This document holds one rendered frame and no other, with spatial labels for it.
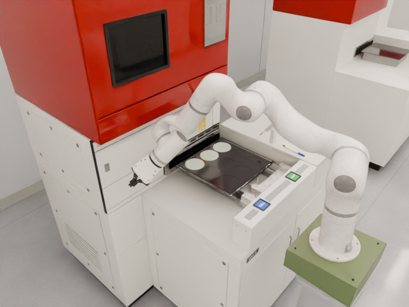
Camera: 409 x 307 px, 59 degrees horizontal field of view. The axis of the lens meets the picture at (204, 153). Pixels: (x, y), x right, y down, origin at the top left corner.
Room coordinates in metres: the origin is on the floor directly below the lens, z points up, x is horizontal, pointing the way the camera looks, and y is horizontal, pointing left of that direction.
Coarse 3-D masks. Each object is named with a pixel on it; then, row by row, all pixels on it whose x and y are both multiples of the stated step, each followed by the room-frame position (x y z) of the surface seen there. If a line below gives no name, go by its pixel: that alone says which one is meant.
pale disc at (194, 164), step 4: (188, 160) 1.56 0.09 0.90; (192, 160) 1.56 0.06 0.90; (196, 160) 1.56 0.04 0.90; (200, 160) 1.56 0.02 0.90; (188, 164) 1.52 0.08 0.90; (192, 164) 1.52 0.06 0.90; (196, 164) 1.52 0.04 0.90; (200, 164) 1.52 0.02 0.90; (188, 168) 1.49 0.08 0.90; (192, 168) 1.49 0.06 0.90; (196, 168) 1.49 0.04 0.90; (200, 168) 1.49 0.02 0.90
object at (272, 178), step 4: (276, 172) 1.48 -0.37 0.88; (280, 172) 1.48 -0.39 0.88; (284, 172) 1.48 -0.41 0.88; (272, 176) 1.45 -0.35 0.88; (276, 176) 1.45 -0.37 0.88; (280, 176) 1.45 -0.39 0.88; (264, 180) 1.42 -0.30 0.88; (268, 180) 1.42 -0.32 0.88; (272, 180) 1.42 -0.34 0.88; (260, 184) 1.39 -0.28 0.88; (264, 184) 1.39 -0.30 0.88; (268, 184) 1.39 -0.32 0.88; (252, 192) 1.32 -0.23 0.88; (240, 200) 1.27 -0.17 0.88; (240, 204) 1.26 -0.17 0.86; (244, 204) 1.25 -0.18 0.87
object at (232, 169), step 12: (192, 156) 1.60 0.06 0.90; (228, 156) 1.60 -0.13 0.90; (240, 156) 1.60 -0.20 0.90; (252, 156) 1.60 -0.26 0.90; (204, 168) 1.49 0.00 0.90; (216, 168) 1.49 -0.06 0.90; (228, 168) 1.49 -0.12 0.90; (240, 168) 1.49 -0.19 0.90; (252, 168) 1.49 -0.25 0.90; (216, 180) 1.39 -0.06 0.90; (228, 180) 1.39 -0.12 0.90; (240, 180) 1.39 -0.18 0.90; (228, 192) 1.30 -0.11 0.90
